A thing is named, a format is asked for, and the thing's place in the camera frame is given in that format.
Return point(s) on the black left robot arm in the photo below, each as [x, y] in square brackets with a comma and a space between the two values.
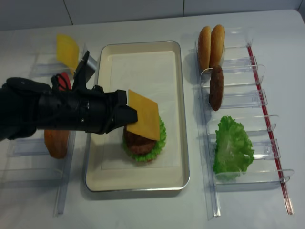
[27, 106]

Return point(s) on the yellow cheese slice in rack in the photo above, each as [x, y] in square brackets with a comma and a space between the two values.
[67, 51]

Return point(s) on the brown meat patty in rack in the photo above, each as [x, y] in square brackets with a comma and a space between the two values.
[216, 87]

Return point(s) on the clear acrylic right rack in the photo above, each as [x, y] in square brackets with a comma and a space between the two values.
[245, 100]

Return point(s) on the cream metal tray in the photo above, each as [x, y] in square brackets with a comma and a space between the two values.
[153, 70]

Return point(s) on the tan bun half left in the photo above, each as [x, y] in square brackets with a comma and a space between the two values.
[204, 47]

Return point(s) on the tan bun half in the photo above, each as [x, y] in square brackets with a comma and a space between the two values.
[217, 45]
[204, 47]

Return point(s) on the brown meat patty on burger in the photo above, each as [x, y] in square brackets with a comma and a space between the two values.
[137, 144]

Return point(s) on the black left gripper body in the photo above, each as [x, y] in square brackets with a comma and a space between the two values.
[92, 113]

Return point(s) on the brown bread slice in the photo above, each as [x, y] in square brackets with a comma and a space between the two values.
[56, 142]

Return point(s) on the red tomato slice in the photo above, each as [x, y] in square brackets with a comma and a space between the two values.
[64, 82]

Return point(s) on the orange cheese slice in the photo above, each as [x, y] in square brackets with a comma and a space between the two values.
[148, 116]

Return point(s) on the green lettuce on burger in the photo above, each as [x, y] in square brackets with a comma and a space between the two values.
[153, 154]

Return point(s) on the green lettuce leaf in rack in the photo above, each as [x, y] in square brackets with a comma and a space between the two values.
[234, 150]

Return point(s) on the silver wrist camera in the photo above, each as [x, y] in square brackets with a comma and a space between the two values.
[86, 68]

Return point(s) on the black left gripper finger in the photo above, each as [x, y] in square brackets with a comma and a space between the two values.
[121, 97]
[123, 115]

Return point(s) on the tan bun half right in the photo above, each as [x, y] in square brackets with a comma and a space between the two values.
[217, 45]

